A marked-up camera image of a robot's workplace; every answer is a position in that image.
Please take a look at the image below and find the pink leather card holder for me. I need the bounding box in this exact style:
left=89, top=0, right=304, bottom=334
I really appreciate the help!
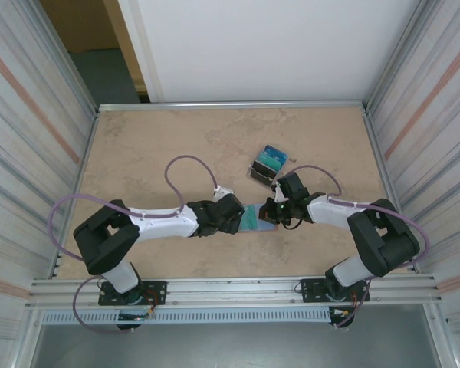
left=239, top=204, right=280, bottom=233

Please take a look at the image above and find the teal patterned card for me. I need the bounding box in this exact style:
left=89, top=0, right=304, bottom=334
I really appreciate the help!
left=240, top=205, right=258, bottom=232

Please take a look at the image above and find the clear acrylic card box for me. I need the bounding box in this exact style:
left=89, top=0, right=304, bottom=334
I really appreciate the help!
left=248, top=144, right=291, bottom=189

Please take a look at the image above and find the blue VIP card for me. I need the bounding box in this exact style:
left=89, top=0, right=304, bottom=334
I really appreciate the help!
left=262, top=144, right=291, bottom=160

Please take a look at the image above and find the small electronics board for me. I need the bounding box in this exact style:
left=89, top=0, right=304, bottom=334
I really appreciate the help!
left=117, top=310, right=156, bottom=322
left=329, top=306, right=356, bottom=320

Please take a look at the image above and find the grey metal shelf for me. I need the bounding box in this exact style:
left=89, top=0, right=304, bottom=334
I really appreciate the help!
left=30, top=324, right=444, bottom=368

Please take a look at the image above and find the corrugated metal side panel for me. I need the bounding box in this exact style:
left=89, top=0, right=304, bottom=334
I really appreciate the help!
left=366, top=0, right=460, bottom=338
left=0, top=0, right=100, bottom=342

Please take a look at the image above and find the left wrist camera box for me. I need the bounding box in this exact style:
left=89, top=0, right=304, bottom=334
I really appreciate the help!
left=212, top=185, right=235, bottom=200

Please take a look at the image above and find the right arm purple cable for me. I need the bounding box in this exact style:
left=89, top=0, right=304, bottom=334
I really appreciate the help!
left=289, top=164, right=431, bottom=330

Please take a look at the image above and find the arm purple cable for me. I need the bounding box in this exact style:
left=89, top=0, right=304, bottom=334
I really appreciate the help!
left=48, top=154, right=222, bottom=335
left=289, top=164, right=431, bottom=330

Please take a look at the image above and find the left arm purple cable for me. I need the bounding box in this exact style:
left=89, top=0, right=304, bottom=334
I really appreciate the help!
left=48, top=154, right=222, bottom=335

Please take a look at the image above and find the aluminium mounting rail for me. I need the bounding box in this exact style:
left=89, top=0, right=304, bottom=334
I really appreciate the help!
left=29, top=274, right=444, bottom=310

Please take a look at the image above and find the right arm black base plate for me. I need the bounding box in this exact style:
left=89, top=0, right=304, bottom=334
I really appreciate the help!
left=301, top=274, right=370, bottom=304

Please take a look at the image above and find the aluminium table edge rail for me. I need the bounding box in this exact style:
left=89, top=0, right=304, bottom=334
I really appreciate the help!
left=53, top=109, right=102, bottom=279
left=362, top=107, right=422, bottom=274
left=97, top=100, right=369, bottom=113

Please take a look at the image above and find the grey slotted cable duct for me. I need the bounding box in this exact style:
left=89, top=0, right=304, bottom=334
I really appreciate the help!
left=41, top=308, right=333, bottom=325

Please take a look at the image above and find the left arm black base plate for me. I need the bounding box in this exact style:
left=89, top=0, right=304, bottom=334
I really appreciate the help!
left=98, top=281, right=168, bottom=307

